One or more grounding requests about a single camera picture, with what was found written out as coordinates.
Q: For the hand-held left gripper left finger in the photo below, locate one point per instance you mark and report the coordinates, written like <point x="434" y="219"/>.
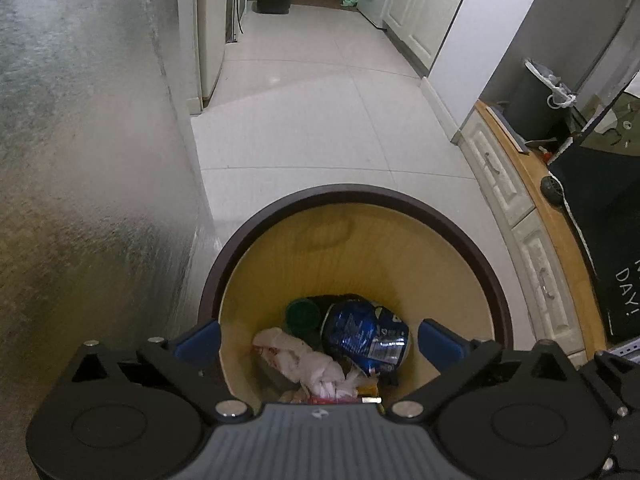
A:
<point x="200" y="342"/>

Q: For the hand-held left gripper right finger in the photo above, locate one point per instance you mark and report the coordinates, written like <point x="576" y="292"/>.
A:
<point x="440" y="340"/>

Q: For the white paper wrapper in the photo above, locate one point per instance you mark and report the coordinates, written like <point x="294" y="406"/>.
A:
<point x="300" y="360"/>

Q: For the round brown-rimmed trash bin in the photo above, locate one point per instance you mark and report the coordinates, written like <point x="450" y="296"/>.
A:
<point x="400" y="240"/>

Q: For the blue crumpled snack bag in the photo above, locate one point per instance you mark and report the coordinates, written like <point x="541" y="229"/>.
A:
<point x="360" y="332"/>

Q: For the wooden countertop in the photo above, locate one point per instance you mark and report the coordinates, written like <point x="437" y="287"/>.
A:
<point x="555" y="220"/>

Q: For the small black round object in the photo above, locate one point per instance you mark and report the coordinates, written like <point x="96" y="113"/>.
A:
<point x="552" y="190"/>

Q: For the dark printed mat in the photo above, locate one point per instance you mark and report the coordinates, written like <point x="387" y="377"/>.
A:
<point x="600" y="200"/>

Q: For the grey flat board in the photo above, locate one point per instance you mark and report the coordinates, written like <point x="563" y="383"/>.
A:
<point x="510" y="130"/>

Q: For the grey waste can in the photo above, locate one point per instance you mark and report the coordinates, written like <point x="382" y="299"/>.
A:
<point x="532" y="107"/>

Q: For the black thin rod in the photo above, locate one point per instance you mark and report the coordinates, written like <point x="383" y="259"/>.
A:
<point x="595" y="122"/>

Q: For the white refrigerator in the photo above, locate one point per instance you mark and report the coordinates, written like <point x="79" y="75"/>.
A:
<point x="210" y="35"/>

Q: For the white cupboard doors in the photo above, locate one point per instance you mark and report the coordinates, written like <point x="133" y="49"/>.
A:
<point x="425" y="10"/>

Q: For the silver refrigerator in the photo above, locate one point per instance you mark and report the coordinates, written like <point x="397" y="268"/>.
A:
<point x="237" y="0"/>

